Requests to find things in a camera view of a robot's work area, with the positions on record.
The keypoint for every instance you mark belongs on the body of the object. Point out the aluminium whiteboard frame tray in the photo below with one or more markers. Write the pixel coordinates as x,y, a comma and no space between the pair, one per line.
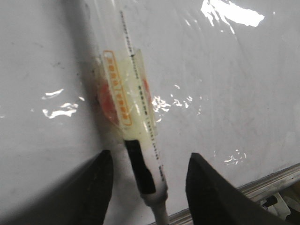
256,191

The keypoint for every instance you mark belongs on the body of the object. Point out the white clip with black knob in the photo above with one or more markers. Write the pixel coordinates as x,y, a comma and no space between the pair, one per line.
275,205

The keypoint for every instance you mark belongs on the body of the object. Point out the white marker with tape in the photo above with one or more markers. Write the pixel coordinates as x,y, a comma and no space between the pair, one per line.
134,115

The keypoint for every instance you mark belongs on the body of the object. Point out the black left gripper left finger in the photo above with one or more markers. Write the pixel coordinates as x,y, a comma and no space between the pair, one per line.
81,199

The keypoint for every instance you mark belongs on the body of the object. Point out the red magnet under tape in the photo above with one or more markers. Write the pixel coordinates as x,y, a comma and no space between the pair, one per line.
107,104

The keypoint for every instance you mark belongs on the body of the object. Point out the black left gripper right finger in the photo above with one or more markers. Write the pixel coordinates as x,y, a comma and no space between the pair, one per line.
212,200

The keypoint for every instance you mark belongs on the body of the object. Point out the white whiteboard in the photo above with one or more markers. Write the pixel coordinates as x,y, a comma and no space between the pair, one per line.
224,76

